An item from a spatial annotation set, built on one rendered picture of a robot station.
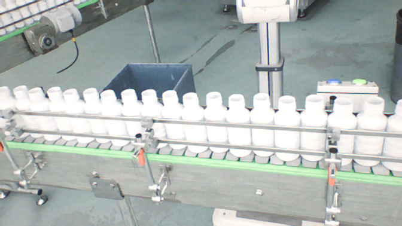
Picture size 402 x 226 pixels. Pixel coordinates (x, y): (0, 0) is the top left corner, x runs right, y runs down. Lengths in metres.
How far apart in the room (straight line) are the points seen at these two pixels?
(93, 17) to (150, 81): 1.10
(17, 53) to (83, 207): 1.00
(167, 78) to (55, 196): 1.29
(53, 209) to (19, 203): 0.27
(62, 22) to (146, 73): 0.82
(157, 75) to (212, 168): 0.79
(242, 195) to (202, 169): 0.13
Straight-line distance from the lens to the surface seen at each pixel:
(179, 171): 1.02
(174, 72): 1.62
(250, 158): 0.95
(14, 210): 2.68
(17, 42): 2.40
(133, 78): 1.73
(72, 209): 2.47
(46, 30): 2.36
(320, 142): 0.90
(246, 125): 0.88
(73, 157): 1.17
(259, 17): 1.40
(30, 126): 1.23
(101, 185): 1.19
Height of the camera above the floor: 1.62
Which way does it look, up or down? 33 degrees down
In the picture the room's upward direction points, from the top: 10 degrees counter-clockwise
